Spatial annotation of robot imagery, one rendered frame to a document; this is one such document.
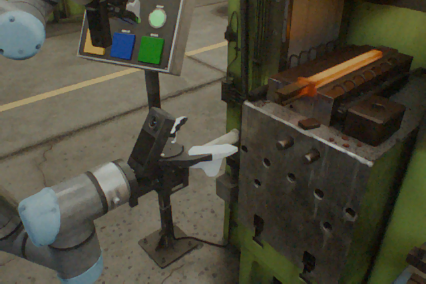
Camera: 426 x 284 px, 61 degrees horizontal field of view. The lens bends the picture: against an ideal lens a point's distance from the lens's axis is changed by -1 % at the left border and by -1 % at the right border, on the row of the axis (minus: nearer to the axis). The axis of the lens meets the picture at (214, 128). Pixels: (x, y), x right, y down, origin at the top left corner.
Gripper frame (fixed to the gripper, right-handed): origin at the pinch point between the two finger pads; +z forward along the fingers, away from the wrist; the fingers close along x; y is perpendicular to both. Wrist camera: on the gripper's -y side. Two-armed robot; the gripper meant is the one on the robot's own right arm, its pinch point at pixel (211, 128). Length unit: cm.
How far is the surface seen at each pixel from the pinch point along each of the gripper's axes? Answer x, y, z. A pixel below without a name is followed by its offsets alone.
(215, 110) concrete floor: -143, 100, 128
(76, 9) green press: -472, 85, 160
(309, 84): 1.5, -1.1, 29.4
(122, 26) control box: -56, -6, 13
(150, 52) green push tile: -43.5, -0.5, 14.2
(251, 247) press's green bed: -9, 61, 25
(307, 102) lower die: 0.8, 4.3, 30.7
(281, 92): 0.2, -1.2, 20.5
